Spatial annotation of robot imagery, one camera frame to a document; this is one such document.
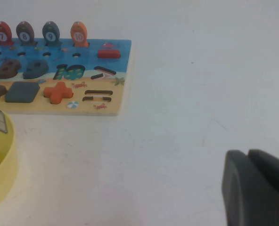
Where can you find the colourful wooden puzzle board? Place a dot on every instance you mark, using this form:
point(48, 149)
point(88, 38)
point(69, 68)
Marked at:
point(87, 77)

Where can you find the slate square piece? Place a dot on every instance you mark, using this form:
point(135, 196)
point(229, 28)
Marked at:
point(21, 92)

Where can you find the brown digit 8 piece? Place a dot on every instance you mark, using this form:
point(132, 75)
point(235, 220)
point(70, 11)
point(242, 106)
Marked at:
point(8, 69)

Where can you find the orange plus sign piece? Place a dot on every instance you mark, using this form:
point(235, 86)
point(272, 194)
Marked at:
point(58, 93)

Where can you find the brown fish number 8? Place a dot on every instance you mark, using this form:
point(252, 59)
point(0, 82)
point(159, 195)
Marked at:
point(24, 34)

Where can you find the yellow plastic bowl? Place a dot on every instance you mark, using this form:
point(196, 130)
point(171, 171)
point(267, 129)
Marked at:
point(5, 164)

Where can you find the slate digit 9 piece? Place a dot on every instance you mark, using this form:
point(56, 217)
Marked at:
point(37, 70)

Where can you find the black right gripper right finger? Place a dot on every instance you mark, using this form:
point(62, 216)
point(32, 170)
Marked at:
point(273, 169)

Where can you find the orange fish number 10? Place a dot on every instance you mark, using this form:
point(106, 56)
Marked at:
point(78, 34)

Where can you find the red minus sign piece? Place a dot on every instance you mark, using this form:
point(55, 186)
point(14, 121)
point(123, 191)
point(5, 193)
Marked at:
point(109, 54)

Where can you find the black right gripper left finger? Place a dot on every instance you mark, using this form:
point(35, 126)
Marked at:
point(250, 195)

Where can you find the red fish number 7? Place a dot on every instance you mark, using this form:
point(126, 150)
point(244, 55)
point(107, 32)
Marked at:
point(2, 34)

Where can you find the slate fish number 9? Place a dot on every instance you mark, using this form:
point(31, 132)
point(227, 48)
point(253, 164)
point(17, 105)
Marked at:
point(50, 34)

